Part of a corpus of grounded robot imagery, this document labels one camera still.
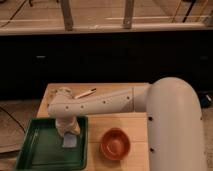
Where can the black power adapter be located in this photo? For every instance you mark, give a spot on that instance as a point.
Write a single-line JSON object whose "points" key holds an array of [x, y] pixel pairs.
{"points": [[205, 100]]}

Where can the green plastic tray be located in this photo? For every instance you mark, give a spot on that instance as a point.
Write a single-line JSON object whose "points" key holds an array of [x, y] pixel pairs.
{"points": [[42, 148]]}

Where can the wooden frame post left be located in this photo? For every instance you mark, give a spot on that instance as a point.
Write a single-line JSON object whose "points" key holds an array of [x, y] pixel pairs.
{"points": [[67, 15]]}

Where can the orange bowl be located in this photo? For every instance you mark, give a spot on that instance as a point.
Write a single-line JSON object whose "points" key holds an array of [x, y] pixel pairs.
{"points": [[115, 144]]}

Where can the blue sponge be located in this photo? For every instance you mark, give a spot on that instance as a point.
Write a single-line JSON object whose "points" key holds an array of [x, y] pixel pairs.
{"points": [[70, 141]]}

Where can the wooden frame post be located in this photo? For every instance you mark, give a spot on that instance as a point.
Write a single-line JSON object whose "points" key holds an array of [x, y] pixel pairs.
{"points": [[128, 14], [67, 15]]}

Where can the wooden frame post right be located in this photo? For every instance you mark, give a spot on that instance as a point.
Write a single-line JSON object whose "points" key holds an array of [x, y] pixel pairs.
{"points": [[128, 14]]}

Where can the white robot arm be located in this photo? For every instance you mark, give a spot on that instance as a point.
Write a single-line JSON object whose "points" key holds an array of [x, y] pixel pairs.
{"points": [[174, 119]]}

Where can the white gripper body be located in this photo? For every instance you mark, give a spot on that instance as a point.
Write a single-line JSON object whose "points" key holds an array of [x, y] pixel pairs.
{"points": [[67, 125]]}

